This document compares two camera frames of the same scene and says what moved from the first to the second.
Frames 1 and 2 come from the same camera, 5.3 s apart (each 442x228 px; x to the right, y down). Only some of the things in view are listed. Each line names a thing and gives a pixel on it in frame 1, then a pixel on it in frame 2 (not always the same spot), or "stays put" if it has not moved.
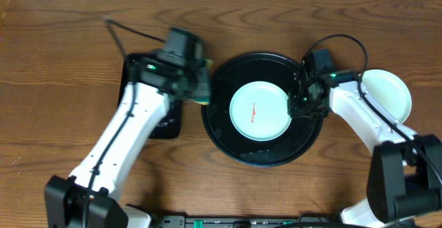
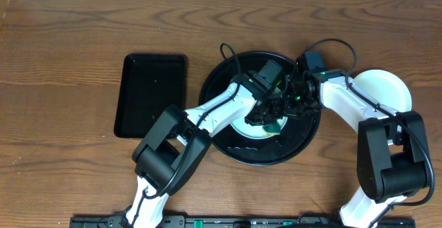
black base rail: (179, 221) stays put
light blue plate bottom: (389, 91) stays put
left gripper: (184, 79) -> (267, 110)
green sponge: (201, 95) -> (272, 129)
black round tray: (300, 134) stays put
